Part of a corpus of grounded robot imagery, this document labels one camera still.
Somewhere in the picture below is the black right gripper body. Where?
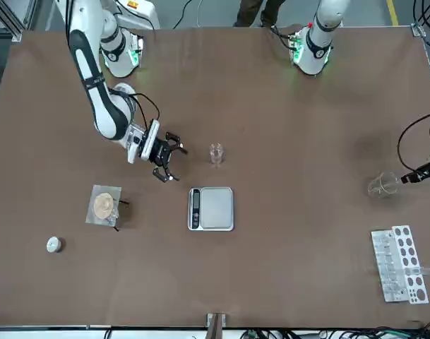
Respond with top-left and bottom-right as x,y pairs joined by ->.
148,138 -> 174,167

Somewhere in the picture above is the small glass beaker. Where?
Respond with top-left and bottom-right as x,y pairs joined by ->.
208,142 -> 225,168

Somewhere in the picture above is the large glass beaker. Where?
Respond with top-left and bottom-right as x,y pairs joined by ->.
367,171 -> 399,200

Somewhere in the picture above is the silver digital balance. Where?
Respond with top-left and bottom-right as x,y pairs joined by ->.
187,186 -> 235,232

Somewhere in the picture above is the black tripod stand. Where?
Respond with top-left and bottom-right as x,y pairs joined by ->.
108,197 -> 131,233

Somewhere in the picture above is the white test tube rack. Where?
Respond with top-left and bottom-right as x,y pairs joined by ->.
370,225 -> 430,305

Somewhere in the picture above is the small white round cap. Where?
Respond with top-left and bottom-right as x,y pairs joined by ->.
45,236 -> 64,254

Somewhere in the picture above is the person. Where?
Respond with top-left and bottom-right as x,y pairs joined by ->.
233,0 -> 287,28

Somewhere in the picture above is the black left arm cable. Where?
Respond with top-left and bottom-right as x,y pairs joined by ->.
397,109 -> 430,171

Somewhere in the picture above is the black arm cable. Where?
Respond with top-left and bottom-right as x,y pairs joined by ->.
397,109 -> 430,171
108,88 -> 162,123

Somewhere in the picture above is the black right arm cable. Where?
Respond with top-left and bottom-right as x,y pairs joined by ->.
108,88 -> 162,123

